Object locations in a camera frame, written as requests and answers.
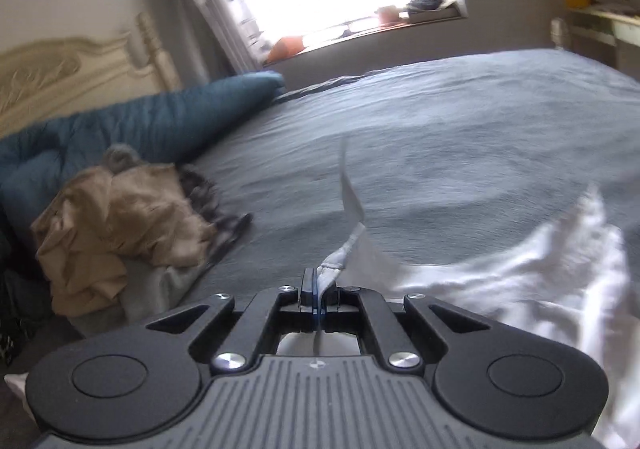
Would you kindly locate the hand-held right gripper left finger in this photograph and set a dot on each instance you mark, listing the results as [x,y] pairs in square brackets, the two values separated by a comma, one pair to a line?
[310,294]

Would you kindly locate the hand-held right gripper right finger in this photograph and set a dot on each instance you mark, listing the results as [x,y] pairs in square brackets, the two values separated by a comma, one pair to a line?
[345,309]

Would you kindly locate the white shirt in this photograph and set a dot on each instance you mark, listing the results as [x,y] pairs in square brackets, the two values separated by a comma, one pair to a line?
[525,279]

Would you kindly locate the box with dark clothes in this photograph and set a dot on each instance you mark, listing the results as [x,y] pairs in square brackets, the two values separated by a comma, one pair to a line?
[430,4]

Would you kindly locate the grey garment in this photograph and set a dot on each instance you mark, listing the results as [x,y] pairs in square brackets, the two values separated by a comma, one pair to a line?
[145,294]

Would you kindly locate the grey bed blanket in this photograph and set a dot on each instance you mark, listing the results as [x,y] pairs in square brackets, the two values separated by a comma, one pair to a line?
[425,129]

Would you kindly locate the beige garment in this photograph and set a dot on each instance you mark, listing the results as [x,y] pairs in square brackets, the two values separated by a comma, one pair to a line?
[110,229]

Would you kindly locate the blue duvet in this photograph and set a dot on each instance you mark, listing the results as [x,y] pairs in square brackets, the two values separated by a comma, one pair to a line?
[150,124]

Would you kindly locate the small orange pot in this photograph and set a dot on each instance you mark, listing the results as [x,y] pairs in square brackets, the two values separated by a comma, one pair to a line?
[388,15]

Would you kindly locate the grey curtain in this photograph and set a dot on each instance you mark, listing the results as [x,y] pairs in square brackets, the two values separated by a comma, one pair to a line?
[210,4]

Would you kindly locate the cream carved headboard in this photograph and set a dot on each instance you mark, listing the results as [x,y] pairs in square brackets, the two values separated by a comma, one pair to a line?
[75,74]

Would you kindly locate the cream desk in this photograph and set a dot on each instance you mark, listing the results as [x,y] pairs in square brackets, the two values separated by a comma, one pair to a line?
[607,26]

